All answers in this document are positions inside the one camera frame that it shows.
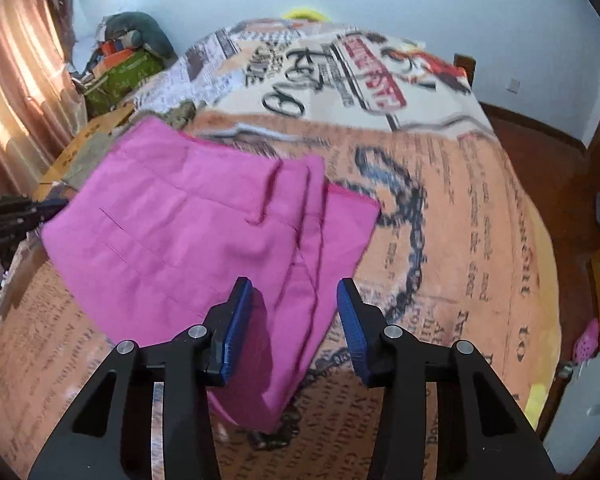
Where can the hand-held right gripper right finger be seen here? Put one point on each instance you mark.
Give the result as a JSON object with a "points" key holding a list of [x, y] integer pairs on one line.
{"points": [[355, 330]]}

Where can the wooden bed post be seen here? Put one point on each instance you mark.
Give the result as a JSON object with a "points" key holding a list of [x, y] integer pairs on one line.
{"points": [[464, 71]]}

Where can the white appliance with stickers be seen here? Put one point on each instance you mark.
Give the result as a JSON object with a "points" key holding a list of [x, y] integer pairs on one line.
{"points": [[585, 410]]}

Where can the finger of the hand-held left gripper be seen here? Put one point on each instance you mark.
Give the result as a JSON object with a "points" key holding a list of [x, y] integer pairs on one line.
{"points": [[35, 206], [10, 232]]}

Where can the yellow foam tube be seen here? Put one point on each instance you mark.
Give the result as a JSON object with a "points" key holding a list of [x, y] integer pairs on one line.
{"points": [[305, 12]]}

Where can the orange curtain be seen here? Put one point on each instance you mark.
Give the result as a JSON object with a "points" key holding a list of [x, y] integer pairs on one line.
{"points": [[20, 75]]}

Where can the pink pants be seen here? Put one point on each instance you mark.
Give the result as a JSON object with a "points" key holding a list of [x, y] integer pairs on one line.
{"points": [[195, 230]]}

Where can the olive green pants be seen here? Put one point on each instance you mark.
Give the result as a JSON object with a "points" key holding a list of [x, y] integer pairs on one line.
{"points": [[180, 115]]}

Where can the pink slipper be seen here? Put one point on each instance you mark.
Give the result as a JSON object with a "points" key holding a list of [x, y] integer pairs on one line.
{"points": [[586, 342]]}

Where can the green patterned bag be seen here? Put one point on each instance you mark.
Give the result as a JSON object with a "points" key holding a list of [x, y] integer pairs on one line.
{"points": [[125, 77]]}

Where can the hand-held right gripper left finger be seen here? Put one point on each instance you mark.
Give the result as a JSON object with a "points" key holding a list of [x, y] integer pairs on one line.
{"points": [[232, 330]]}

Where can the white wall outlet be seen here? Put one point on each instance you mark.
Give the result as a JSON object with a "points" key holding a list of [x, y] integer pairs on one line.
{"points": [[514, 85]]}

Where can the newspaper print blanket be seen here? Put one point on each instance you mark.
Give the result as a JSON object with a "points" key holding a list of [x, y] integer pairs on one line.
{"points": [[455, 210]]}

